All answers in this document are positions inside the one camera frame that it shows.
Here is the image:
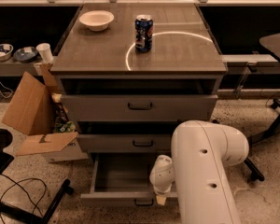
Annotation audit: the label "grey drawer cabinet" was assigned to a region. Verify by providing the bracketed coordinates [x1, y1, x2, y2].
[50, 2, 229, 173]

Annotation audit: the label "grey top drawer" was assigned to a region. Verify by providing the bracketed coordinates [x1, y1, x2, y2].
[62, 95, 217, 122]

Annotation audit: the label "grey bottom drawer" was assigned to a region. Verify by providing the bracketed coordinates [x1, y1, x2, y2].
[79, 153, 180, 208]

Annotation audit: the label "blue soda can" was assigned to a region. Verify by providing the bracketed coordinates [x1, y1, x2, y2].
[134, 14, 153, 52]

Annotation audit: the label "white patterned bowl on shelf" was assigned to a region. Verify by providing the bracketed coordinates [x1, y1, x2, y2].
[0, 44, 13, 62]

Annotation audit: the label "grey drawer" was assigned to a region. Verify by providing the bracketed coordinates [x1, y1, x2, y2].
[77, 134, 171, 153]
[62, 95, 217, 122]
[79, 153, 180, 208]

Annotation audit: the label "black stand with wheels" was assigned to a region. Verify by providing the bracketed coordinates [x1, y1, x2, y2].
[0, 179, 74, 224]

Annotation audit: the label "open cardboard box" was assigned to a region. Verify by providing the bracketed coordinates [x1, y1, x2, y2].
[2, 63, 88, 162]

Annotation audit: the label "black table leg base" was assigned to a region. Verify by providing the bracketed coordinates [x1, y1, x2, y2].
[211, 98, 280, 183]

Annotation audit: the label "grey middle drawer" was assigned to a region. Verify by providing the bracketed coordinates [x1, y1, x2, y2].
[77, 134, 171, 153]

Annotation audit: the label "snack bags in box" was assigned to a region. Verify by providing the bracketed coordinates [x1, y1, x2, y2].
[51, 93, 76, 133]

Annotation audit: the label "blue bowl on shelf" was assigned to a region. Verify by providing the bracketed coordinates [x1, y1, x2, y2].
[13, 47, 38, 63]

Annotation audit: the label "grey low shelf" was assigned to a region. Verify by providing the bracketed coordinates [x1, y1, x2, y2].
[0, 56, 46, 77]

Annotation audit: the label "white paper cup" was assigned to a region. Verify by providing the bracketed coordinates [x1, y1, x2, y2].
[36, 43, 53, 63]

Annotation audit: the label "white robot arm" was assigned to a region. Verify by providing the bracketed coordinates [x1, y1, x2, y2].
[149, 120, 249, 224]

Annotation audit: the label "black cable on floor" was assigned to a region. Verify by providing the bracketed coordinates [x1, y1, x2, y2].
[0, 173, 49, 224]

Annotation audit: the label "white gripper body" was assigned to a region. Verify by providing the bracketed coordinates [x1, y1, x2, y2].
[149, 155, 175, 196]

